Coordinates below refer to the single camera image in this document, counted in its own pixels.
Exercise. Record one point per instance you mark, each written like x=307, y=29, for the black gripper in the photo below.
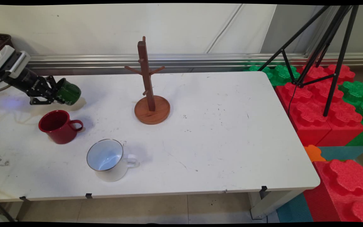
x=31, y=85

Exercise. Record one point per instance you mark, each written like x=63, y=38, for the green enamel mug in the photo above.
x=69, y=92

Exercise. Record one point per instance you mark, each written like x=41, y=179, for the red mug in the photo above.
x=60, y=127

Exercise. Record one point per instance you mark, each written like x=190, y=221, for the white enamel mug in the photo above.
x=109, y=159

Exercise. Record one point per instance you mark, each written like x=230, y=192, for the wooden mug tree stand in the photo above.
x=152, y=110

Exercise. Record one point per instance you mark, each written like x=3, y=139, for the black table edge clip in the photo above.
x=263, y=189
x=89, y=195
x=24, y=198

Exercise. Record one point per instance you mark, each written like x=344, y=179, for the green foam building block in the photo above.
x=280, y=74
x=358, y=94

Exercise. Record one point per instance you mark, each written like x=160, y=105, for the white table leg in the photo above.
x=273, y=201

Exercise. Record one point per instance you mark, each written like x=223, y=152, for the red foam building block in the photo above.
x=310, y=132
x=345, y=132
x=342, y=192

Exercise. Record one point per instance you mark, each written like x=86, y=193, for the orange foam piece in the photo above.
x=314, y=153

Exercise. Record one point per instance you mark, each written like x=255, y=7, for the teal foam block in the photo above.
x=342, y=153
x=295, y=209

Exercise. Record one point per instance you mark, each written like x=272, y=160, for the black tripod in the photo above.
x=336, y=47

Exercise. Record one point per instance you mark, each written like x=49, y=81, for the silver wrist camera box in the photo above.
x=17, y=64

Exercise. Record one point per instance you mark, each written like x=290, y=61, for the aluminium wall rail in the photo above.
x=200, y=60

